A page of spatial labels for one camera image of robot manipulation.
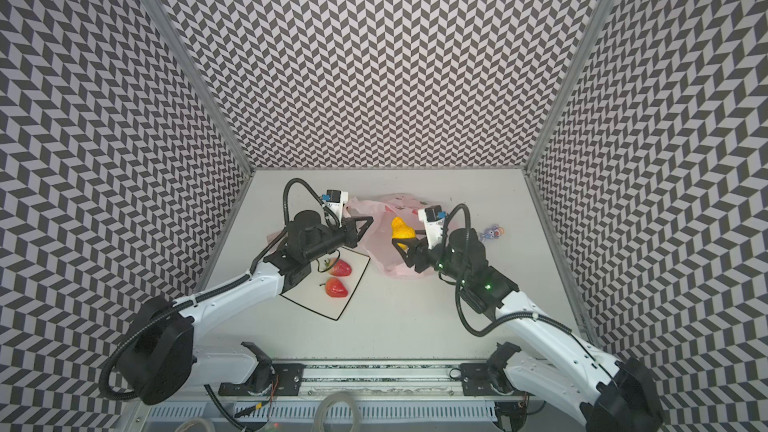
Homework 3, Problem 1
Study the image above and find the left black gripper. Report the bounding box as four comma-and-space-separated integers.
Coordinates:
305, 216, 376, 264

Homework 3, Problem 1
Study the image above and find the fake yellow fruit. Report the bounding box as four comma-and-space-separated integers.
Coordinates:
391, 216, 416, 239

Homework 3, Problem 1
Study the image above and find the pink plastic bag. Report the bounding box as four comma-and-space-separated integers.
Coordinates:
345, 193, 448, 279

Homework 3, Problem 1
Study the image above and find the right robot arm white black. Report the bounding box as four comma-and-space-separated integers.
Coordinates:
391, 206, 664, 431

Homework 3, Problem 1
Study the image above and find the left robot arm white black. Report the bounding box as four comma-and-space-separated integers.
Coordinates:
98, 189, 374, 405

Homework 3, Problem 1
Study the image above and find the purple small toy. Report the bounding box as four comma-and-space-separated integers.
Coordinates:
479, 224, 505, 242

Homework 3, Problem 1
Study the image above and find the clear tube loop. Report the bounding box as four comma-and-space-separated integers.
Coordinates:
312, 392, 362, 432

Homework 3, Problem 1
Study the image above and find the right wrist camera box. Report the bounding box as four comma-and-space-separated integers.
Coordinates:
417, 205, 447, 236

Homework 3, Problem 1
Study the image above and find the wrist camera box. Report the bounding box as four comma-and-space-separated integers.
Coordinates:
322, 189, 349, 213
417, 205, 447, 236

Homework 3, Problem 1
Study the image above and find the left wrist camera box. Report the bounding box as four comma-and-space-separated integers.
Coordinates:
322, 189, 349, 213

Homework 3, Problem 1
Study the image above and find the aluminium front rail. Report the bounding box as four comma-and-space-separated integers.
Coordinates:
128, 358, 601, 403

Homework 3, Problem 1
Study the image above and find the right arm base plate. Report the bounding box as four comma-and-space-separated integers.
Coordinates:
458, 363, 522, 397

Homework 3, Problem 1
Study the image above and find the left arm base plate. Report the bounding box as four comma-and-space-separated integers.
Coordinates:
218, 363, 305, 398

